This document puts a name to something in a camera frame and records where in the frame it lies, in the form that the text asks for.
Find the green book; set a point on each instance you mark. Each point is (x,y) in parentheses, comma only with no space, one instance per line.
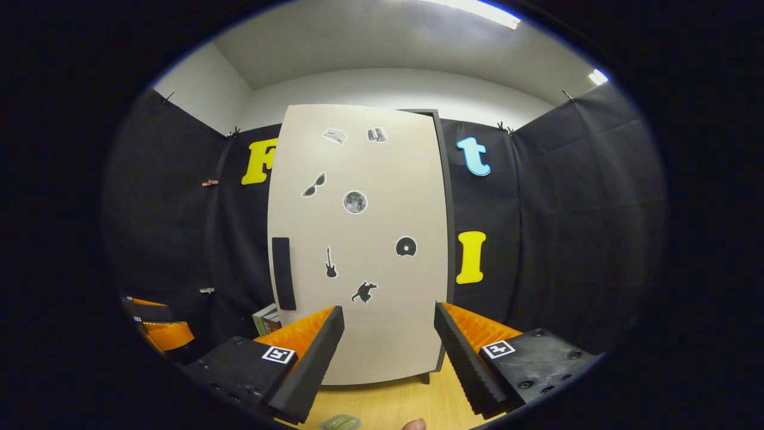
(258,325)

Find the long ceiling light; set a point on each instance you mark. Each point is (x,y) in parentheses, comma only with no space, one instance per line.
(477,11)

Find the small ceiling light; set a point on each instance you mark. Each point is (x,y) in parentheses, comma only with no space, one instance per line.
(598,77)

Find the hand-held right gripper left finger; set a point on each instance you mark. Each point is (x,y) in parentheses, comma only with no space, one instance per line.
(311,364)

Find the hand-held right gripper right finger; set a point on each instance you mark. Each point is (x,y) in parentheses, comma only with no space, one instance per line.
(462,364)

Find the black backdrop cloth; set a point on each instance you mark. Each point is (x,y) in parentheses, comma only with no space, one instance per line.
(567,239)

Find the beige cabinet door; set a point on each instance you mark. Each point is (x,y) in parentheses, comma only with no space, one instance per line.
(358,167)

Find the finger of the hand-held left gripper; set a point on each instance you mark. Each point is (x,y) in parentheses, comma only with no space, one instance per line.
(149,312)
(170,335)

